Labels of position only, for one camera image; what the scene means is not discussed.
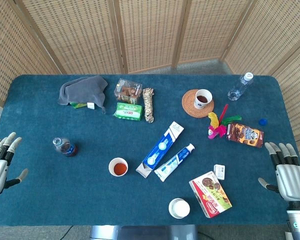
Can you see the white paper cup with tea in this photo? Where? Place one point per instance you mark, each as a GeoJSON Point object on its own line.
{"type": "Point", "coordinates": [118, 168]}

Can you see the clear plastic snack box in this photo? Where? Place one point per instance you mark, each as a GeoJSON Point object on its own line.
{"type": "Point", "coordinates": [127, 91]}

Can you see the green tissue pack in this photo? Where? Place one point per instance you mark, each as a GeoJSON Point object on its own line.
{"type": "Point", "coordinates": [128, 111]}

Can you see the upturned paper cup stack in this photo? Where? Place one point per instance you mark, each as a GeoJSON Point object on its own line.
{"type": "Point", "coordinates": [179, 208]}

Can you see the grey cloth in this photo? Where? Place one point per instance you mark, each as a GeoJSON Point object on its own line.
{"type": "Point", "coordinates": [82, 90]}

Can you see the green snack packet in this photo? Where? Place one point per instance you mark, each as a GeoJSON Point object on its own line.
{"type": "Point", "coordinates": [77, 105]}

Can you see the small plain white box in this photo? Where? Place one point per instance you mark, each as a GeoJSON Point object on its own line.
{"type": "Point", "coordinates": [91, 105]}

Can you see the small dark drink bottle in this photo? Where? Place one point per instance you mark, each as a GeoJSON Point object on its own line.
{"type": "Point", "coordinates": [67, 149]}

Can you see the woven bamboo folding screen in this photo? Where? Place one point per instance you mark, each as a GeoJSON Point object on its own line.
{"type": "Point", "coordinates": [150, 32]}

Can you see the red white biscuit box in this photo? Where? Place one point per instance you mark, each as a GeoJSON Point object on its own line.
{"type": "Point", "coordinates": [210, 195]}

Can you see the blue bottle cap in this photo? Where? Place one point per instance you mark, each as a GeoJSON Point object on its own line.
{"type": "Point", "coordinates": [263, 121]}

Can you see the clear water bottle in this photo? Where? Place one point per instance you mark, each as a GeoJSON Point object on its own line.
{"type": "Point", "coordinates": [238, 88]}

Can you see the blue white toothpaste tube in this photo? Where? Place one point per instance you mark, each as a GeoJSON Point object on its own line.
{"type": "Point", "coordinates": [173, 162]}

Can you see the round woven rattan coaster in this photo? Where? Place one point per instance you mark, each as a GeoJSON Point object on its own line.
{"type": "Point", "coordinates": [188, 105]}

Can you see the colourful feather shuttlecock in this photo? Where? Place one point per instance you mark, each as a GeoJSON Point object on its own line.
{"type": "Point", "coordinates": [215, 127]}

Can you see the brown cookie bag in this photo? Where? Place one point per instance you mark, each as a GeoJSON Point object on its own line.
{"type": "Point", "coordinates": [245, 135]}

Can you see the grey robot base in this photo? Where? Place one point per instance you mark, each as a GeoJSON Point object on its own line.
{"type": "Point", "coordinates": [142, 233]}

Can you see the blue table cover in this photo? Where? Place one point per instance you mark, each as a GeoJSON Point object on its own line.
{"type": "Point", "coordinates": [77, 190]}

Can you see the blue flower paper cup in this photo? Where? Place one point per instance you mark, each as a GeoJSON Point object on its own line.
{"type": "Point", "coordinates": [202, 98]}

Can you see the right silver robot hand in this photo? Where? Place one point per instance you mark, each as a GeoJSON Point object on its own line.
{"type": "Point", "coordinates": [292, 182]}

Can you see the small printed white box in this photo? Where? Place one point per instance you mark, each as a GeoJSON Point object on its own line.
{"type": "Point", "coordinates": [219, 172]}

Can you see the blue white toothpaste box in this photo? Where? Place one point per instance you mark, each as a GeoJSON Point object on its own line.
{"type": "Point", "coordinates": [162, 147]}

